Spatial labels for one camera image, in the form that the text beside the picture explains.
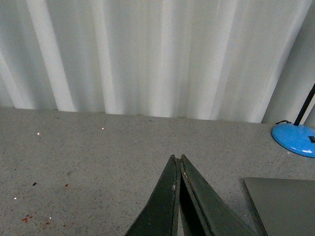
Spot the grey laptop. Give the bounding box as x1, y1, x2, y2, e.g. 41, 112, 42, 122
244, 177, 315, 236

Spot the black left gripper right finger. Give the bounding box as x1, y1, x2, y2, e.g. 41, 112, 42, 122
180, 155, 257, 236

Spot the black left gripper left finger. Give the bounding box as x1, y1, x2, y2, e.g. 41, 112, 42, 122
126, 155, 181, 236

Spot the white curtain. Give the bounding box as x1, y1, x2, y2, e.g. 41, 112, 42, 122
0, 0, 315, 123

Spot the blue desk lamp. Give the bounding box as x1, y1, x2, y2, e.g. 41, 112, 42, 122
271, 85, 315, 158

